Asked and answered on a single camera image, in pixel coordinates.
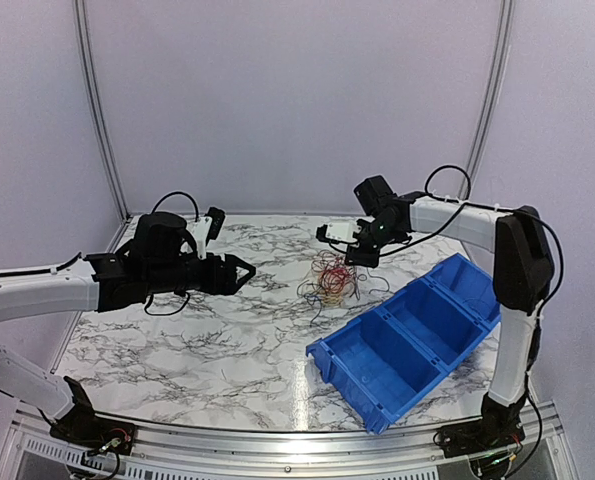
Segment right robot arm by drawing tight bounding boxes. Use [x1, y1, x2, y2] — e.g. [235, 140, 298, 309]
[342, 175, 555, 448]

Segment aluminium front frame rail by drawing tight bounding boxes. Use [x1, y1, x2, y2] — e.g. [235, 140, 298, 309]
[0, 402, 580, 479]

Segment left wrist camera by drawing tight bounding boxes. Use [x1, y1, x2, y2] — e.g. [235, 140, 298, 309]
[187, 207, 226, 260]

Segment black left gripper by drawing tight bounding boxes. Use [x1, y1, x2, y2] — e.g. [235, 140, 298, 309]
[146, 252, 256, 295]

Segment red tangled wire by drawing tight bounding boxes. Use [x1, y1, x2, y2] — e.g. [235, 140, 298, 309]
[312, 262, 356, 297]

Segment yellow tangled wire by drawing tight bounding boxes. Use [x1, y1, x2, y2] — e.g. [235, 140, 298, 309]
[301, 269, 351, 307]

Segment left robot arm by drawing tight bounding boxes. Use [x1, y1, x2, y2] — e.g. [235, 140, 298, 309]
[0, 208, 256, 445]

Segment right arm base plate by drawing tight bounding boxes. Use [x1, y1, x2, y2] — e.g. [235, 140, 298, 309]
[433, 418, 525, 458]

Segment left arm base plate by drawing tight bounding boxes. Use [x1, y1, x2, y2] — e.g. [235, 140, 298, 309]
[50, 417, 137, 455]

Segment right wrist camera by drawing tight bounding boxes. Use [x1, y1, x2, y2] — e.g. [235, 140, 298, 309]
[315, 221, 361, 246]

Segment blue three-compartment bin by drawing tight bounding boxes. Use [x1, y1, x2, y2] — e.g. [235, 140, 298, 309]
[306, 254, 500, 434]

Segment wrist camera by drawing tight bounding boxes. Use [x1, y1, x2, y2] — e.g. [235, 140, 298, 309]
[187, 207, 226, 260]
[315, 221, 361, 246]

